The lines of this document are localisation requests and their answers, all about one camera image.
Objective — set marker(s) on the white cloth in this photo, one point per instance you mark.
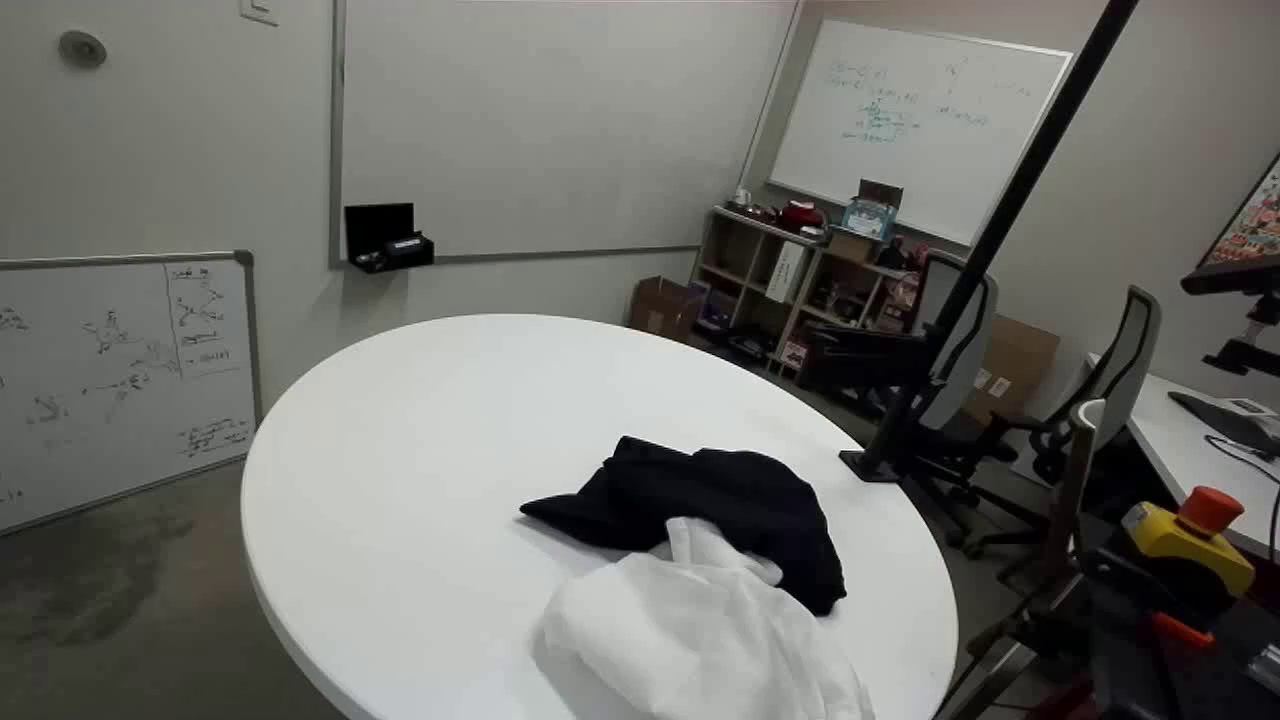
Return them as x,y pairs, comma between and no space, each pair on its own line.
694,643

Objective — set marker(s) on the black cloth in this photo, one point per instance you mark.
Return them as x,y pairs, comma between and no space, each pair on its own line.
720,500

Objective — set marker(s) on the black stand with pole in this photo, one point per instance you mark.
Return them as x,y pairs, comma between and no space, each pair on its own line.
1014,203

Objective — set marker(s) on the metal tripod stand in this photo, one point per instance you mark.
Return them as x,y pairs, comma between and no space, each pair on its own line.
1074,495

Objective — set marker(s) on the small brown cardboard box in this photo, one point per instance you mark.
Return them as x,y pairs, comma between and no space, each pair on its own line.
661,306

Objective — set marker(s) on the wooden shelf unit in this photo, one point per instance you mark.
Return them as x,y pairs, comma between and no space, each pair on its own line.
744,267

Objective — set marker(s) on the white flat box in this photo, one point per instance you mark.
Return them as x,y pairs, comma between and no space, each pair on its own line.
791,271

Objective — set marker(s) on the blue picture box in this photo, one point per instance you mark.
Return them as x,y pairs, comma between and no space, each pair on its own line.
871,218

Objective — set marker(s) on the black marker holder box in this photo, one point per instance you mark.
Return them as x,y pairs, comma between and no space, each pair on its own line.
381,235

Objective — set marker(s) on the grey office chair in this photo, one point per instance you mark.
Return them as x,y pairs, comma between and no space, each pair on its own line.
1126,361
971,380

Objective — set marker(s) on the whiteboard with green writing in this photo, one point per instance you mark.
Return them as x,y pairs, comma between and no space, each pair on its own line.
923,121

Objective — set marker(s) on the large flat cardboard box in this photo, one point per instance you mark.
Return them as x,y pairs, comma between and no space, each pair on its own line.
1021,361

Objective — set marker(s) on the white desk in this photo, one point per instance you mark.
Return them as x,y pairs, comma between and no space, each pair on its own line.
1175,445

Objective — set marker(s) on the small whiteboard with drawings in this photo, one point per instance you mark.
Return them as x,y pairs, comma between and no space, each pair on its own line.
83,385

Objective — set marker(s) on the yellow red emergency stop button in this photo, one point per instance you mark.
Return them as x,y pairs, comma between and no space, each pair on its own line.
1186,541

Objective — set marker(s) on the black keyboard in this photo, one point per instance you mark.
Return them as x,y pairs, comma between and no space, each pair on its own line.
1227,423

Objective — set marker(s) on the black red equipment base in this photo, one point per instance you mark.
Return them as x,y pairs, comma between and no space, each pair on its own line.
1175,665

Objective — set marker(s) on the black computer monitor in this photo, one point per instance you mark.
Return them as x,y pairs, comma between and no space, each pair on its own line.
1244,235

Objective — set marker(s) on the large blank wall whiteboard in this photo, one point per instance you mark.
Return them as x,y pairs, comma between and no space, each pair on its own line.
560,121

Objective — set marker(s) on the round grey wall sensor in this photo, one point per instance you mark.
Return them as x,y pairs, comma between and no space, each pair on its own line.
83,50

